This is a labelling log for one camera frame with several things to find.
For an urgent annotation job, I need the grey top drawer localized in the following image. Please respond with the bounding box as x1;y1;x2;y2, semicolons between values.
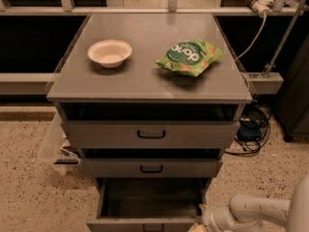
62;121;239;149

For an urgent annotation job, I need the white power strip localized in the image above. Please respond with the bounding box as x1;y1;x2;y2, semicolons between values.
245;0;273;16

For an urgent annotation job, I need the white paper bowl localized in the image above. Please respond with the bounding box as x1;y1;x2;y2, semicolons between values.
87;40;132;69

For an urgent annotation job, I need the grey middle drawer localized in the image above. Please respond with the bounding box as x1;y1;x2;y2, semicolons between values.
81;159;223;178

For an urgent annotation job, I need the grey drawer cabinet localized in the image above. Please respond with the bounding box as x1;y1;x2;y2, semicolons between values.
45;13;253;191

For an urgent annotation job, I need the clear plastic storage box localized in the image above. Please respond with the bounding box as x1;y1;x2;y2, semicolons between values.
38;114;80;174

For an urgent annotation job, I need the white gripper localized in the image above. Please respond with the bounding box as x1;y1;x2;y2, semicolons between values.
189;204;237;232

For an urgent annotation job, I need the metal diagonal rod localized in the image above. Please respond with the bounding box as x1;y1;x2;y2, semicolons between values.
260;0;309;78

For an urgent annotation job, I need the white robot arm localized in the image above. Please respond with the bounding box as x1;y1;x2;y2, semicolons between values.
187;175;309;232

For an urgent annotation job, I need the white power cable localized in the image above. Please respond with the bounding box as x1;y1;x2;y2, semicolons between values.
234;11;267;62

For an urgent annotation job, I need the grey drawer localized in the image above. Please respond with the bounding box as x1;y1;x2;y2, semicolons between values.
62;121;239;149
81;159;223;178
87;178;210;232

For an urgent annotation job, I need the blue device on floor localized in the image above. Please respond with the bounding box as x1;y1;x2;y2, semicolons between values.
237;121;262;141

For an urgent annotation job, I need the dark cabinet at right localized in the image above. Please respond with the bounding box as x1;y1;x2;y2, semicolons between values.
275;35;309;142

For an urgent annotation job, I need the green snack bag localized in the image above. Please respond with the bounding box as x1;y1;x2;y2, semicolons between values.
155;40;223;77

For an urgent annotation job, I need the black cable bundle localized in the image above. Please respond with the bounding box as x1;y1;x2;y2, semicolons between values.
224;101;272;157

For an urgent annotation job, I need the grey bottom drawer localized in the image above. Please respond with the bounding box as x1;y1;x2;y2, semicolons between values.
87;178;210;232

